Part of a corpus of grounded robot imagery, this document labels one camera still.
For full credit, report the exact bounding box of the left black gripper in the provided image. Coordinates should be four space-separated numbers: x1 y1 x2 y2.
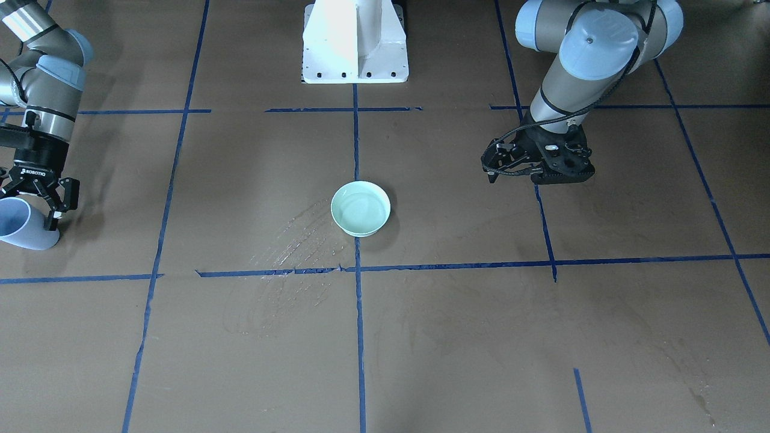
480 118 588 183

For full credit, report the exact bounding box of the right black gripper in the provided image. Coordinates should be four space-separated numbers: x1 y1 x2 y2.
1 137 81 232

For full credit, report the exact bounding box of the light blue cup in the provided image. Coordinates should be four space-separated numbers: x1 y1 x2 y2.
1 197 60 250

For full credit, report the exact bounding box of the mint green bowl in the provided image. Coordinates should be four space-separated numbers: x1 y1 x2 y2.
330 180 391 238

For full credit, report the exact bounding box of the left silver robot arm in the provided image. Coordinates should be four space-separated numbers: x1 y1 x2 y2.
481 1 684 185

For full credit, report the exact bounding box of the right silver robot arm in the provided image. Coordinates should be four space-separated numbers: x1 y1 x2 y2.
1 1 94 231

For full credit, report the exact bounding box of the black camera cable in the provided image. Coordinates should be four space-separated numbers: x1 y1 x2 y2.
488 0 659 176

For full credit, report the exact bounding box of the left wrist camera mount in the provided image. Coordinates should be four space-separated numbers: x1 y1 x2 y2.
530 127 595 185

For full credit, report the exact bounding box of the white pedestal column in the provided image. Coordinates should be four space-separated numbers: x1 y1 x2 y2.
301 1 410 84

